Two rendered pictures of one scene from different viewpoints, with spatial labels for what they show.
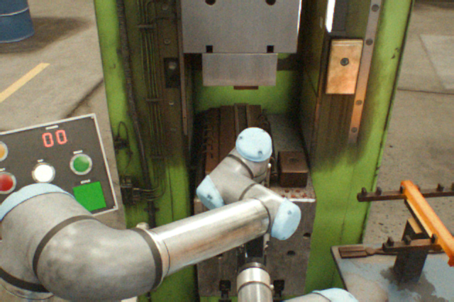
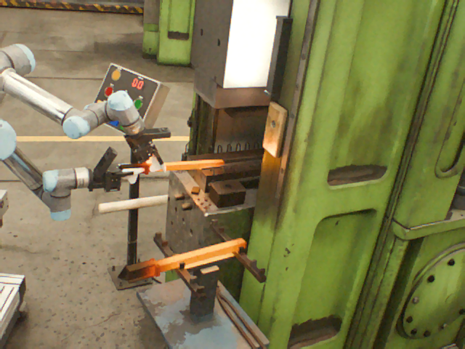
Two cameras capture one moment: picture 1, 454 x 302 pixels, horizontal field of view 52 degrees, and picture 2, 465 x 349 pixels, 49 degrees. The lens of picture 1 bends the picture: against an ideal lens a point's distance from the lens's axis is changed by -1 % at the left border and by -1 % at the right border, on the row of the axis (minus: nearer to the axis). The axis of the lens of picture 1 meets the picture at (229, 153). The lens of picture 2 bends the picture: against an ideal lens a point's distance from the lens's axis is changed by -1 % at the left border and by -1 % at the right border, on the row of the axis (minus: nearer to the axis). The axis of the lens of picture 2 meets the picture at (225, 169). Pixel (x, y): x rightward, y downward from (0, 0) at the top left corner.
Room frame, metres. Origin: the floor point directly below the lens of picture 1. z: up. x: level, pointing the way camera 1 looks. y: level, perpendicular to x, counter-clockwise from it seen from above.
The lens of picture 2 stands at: (0.40, -1.71, 1.93)
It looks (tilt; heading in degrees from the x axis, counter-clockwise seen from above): 27 degrees down; 62
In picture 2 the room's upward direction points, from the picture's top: 8 degrees clockwise
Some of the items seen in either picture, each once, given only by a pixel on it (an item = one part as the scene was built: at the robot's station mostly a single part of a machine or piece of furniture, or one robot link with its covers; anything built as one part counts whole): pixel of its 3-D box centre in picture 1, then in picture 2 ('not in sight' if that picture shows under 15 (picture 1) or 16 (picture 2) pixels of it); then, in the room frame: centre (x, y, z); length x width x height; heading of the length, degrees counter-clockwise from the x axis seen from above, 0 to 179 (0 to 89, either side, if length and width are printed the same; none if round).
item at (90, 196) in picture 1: (89, 197); not in sight; (1.01, 0.39, 1.01); 0.07 x 0.05 x 0.07; 116
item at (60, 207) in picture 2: not in sight; (58, 202); (0.63, -0.04, 0.90); 0.11 x 0.08 x 0.11; 108
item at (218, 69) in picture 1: (237, 42); (253, 85); (1.38, -0.02, 1.32); 0.42 x 0.20 x 0.10; 1
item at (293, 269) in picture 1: (249, 198); (240, 225); (1.40, -0.08, 0.69); 0.56 x 0.38 x 0.45; 1
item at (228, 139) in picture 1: (235, 141); (241, 166); (1.38, -0.02, 0.96); 0.42 x 0.20 x 0.09; 1
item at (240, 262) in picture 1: (251, 260); (103, 177); (0.79, -0.06, 0.99); 0.12 x 0.08 x 0.09; 1
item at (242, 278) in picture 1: (255, 284); (81, 178); (0.71, -0.06, 1.00); 0.08 x 0.05 x 0.08; 91
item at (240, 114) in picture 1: (242, 132); (245, 161); (1.38, -0.05, 0.99); 0.42 x 0.05 x 0.01; 1
